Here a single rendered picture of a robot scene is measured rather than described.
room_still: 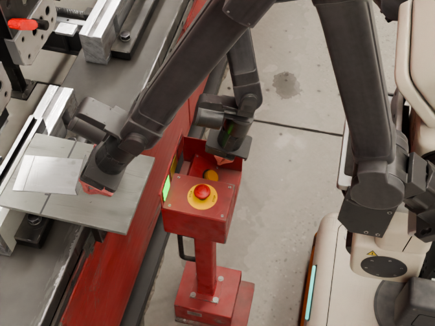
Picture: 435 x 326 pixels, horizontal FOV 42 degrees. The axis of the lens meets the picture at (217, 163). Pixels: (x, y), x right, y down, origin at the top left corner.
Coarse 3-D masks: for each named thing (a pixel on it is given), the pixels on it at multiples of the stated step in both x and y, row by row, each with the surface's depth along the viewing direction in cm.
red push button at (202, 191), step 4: (200, 184) 135; (204, 184) 135; (196, 188) 134; (200, 188) 134; (204, 188) 134; (208, 188) 134; (196, 192) 133; (200, 192) 133; (204, 192) 133; (208, 192) 133; (196, 196) 133; (200, 196) 133; (204, 196) 133; (208, 196) 134
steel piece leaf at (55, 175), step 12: (36, 156) 116; (84, 156) 113; (36, 168) 114; (48, 168) 114; (60, 168) 114; (72, 168) 114; (36, 180) 112; (48, 180) 112; (60, 180) 112; (72, 180) 112; (48, 192) 110; (60, 192) 110; (72, 192) 110
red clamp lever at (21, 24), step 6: (12, 18) 93; (18, 18) 95; (24, 18) 97; (12, 24) 92; (18, 24) 93; (24, 24) 94; (30, 24) 96; (36, 24) 98; (42, 24) 100; (48, 24) 101
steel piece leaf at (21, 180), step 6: (30, 156) 116; (24, 162) 115; (30, 162) 115; (24, 168) 114; (30, 168) 114; (18, 174) 113; (24, 174) 113; (18, 180) 112; (24, 180) 112; (18, 186) 111; (24, 186) 111
